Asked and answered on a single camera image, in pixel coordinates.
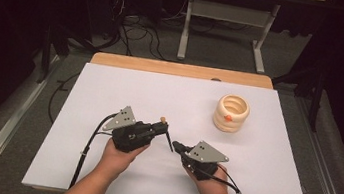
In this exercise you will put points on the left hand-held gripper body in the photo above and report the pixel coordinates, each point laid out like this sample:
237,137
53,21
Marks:
129,135

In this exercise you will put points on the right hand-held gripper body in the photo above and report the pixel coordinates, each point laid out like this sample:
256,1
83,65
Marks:
206,155

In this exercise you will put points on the cream ribbed round holder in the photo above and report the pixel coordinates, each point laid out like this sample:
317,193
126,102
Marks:
229,123

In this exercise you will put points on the person's left hand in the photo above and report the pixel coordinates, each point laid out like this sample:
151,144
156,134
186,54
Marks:
116,162

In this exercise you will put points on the person's right hand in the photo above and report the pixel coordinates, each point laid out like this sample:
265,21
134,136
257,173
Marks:
213,186

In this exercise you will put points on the white board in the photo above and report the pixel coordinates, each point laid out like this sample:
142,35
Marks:
166,96

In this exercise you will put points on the wooden table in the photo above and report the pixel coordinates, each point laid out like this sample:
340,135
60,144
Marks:
180,69

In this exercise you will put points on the black stand leg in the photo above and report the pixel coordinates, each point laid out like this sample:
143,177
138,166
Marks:
45,57
317,99

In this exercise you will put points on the dark computer case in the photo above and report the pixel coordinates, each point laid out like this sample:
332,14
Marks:
105,4

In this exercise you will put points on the white metal desk frame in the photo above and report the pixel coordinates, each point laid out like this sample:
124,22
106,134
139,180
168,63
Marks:
228,13

